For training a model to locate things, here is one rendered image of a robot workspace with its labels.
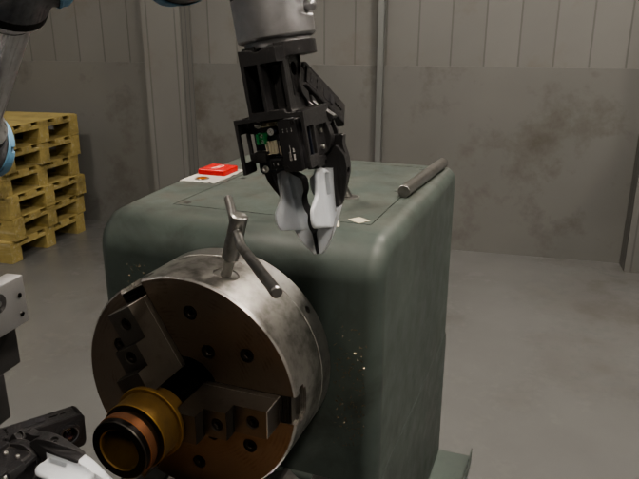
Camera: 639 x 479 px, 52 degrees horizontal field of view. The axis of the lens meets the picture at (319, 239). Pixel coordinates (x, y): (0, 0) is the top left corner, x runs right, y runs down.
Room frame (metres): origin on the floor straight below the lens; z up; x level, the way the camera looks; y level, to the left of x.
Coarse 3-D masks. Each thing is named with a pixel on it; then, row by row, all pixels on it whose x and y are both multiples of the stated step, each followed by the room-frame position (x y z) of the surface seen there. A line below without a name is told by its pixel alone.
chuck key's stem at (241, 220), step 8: (232, 216) 0.77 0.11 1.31; (240, 216) 0.78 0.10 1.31; (232, 224) 0.77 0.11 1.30; (240, 224) 0.77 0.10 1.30; (232, 232) 0.77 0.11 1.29; (232, 240) 0.77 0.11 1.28; (224, 248) 0.78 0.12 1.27; (232, 248) 0.77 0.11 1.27; (224, 256) 0.78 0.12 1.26; (232, 256) 0.77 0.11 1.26; (224, 264) 0.78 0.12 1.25; (232, 264) 0.78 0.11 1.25; (224, 272) 0.78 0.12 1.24
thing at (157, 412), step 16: (128, 400) 0.67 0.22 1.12; (144, 400) 0.66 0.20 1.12; (160, 400) 0.67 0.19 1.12; (176, 400) 0.70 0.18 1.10; (112, 416) 0.64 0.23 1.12; (128, 416) 0.64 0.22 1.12; (144, 416) 0.65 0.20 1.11; (160, 416) 0.65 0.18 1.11; (176, 416) 0.67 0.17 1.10; (96, 432) 0.64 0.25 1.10; (112, 432) 0.66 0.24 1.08; (128, 432) 0.62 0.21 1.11; (144, 432) 0.63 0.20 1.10; (160, 432) 0.64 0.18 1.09; (176, 432) 0.66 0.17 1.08; (96, 448) 0.64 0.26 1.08; (112, 448) 0.65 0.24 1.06; (128, 448) 0.67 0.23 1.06; (144, 448) 0.62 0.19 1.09; (160, 448) 0.64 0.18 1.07; (176, 448) 0.67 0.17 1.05; (112, 464) 0.63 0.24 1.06; (128, 464) 0.64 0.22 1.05; (144, 464) 0.62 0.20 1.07
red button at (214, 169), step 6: (204, 168) 1.29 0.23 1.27; (210, 168) 1.29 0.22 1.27; (216, 168) 1.29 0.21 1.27; (222, 168) 1.29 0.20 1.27; (228, 168) 1.29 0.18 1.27; (234, 168) 1.31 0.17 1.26; (204, 174) 1.29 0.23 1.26; (210, 174) 1.28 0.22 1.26; (216, 174) 1.28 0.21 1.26; (222, 174) 1.27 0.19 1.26; (228, 174) 1.29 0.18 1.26
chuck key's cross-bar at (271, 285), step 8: (224, 200) 0.87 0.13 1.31; (232, 200) 0.86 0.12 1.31; (232, 208) 0.83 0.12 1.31; (240, 232) 0.76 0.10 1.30; (240, 240) 0.74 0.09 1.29; (240, 248) 0.71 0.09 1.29; (248, 248) 0.71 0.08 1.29; (248, 256) 0.67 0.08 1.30; (248, 264) 0.66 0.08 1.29; (256, 264) 0.63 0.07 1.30; (256, 272) 0.62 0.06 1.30; (264, 272) 0.60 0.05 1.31; (264, 280) 0.58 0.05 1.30; (272, 280) 0.57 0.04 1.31; (272, 288) 0.55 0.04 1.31; (280, 288) 0.55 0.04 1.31; (272, 296) 0.55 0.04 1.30; (280, 296) 0.55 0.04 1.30
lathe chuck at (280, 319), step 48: (192, 288) 0.76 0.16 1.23; (240, 288) 0.76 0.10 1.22; (96, 336) 0.81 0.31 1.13; (192, 336) 0.76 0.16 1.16; (240, 336) 0.73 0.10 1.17; (288, 336) 0.74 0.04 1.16; (96, 384) 0.82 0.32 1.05; (192, 384) 0.83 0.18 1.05; (240, 384) 0.73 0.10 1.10; (288, 384) 0.71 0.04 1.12; (288, 432) 0.71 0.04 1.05
